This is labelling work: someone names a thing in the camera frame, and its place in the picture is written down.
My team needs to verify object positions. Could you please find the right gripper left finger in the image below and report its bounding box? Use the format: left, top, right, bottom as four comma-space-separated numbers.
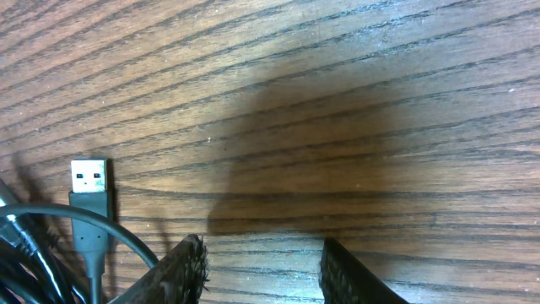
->
110, 234, 208, 304

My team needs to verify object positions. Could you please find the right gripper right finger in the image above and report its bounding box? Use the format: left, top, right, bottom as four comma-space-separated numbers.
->
319, 238, 408, 304

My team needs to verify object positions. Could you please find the black usb cable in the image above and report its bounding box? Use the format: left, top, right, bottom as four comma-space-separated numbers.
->
0, 158, 160, 304

